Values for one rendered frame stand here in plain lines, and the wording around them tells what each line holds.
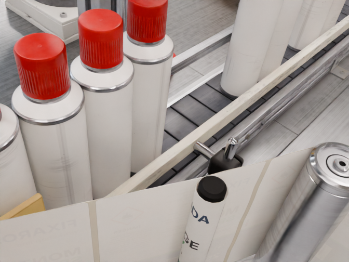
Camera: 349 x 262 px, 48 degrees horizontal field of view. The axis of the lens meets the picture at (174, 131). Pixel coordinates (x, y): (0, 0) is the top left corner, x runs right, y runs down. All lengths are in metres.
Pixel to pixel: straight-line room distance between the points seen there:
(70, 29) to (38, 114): 0.45
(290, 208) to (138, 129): 0.18
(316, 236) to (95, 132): 0.19
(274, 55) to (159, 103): 0.25
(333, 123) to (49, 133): 0.41
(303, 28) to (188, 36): 0.22
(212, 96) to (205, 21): 0.30
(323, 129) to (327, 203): 0.32
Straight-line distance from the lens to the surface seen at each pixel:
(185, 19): 0.82
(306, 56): 0.64
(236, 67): 0.53
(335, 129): 0.58
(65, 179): 0.33
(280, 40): 0.56
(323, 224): 0.27
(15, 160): 0.29
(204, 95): 0.56
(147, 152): 0.42
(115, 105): 0.32
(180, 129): 0.50
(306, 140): 0.54
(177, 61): 0.47
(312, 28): 0.68
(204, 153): 0.44
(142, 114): 0.38
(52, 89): 0.28
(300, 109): 0.66
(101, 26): 0.29
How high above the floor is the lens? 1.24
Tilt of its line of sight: 46 degrees down
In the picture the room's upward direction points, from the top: 8 degrees clockwise
